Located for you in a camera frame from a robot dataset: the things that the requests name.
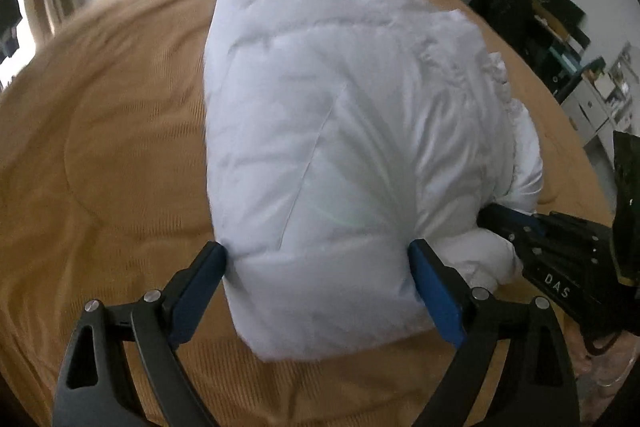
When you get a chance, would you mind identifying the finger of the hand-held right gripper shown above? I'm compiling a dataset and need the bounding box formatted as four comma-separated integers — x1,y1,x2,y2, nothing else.
476,203,549,264

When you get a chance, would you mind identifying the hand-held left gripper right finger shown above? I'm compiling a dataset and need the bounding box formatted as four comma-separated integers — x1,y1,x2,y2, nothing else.
407,238,581,427

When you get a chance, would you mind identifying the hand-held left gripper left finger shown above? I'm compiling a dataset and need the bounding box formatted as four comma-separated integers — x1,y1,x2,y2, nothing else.
51,241,230,427

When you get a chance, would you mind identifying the white puffer jacket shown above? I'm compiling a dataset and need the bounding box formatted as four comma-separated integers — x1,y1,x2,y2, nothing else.
202,0,545,363

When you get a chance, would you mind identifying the person's right hand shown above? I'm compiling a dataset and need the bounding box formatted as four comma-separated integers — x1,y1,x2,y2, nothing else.
572,336,635,391

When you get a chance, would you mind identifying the white shelf unit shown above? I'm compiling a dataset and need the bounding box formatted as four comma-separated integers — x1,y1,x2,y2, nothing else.
557,41,640,150

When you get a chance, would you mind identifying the tan bedspread bed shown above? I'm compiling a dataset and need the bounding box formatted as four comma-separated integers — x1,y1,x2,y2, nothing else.
0,0,613,427

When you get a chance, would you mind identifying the black bag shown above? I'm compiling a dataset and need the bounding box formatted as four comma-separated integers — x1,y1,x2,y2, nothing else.
467,0,537,54

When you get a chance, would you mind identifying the black flat panel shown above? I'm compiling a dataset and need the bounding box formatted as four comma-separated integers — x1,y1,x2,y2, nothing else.
530,0,591,52

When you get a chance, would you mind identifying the dark hanging cloth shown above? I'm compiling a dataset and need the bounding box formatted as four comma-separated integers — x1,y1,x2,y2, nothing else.
0,0,24,60

